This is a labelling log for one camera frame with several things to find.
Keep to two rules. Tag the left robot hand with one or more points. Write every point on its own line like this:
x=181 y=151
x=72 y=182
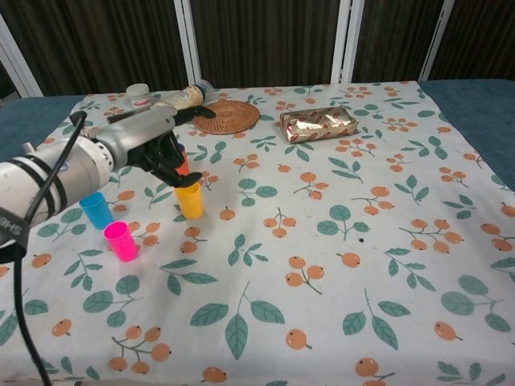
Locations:
x=137 y=132

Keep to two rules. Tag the light blue plastic cup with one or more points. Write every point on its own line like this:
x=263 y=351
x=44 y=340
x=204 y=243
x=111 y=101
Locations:
x=96 y=211

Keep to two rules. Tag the yellow plastic cup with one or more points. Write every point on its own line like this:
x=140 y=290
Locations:
x=190 y=203

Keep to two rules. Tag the pink plastic cup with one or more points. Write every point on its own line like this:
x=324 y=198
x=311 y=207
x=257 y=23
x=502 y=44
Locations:
x=120 y=243

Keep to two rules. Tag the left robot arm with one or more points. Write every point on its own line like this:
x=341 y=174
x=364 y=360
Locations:
x=72 y=177

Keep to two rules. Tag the grey square flat box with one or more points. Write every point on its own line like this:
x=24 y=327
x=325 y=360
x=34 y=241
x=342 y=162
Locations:
x=118 y=117

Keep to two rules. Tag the small white jar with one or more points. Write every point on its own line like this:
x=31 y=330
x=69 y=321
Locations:
x=138 y=96

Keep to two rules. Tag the orange plastic cup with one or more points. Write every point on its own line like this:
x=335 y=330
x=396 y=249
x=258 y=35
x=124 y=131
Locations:
x=184 y=165

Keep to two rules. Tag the cream squeeze bottle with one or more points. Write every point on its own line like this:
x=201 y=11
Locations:
x=189 y=96

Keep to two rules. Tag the round woven rattan coaster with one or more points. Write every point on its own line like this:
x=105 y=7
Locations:
x=231 y=118

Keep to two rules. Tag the dark folding screen panel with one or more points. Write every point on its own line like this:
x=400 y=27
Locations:
x=475 y=36
x=100 y=44
x=265 y=40
x=394 y=36

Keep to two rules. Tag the gold foil snack packet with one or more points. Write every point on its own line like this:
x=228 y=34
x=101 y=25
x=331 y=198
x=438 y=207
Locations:
x=318 y=125

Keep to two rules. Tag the floral printed tablecloth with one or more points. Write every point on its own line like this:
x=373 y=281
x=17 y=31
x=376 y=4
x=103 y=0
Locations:
x=301 y=241

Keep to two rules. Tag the blue felt table cover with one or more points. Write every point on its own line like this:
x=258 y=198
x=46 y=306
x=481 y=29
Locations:
x=475 y=108

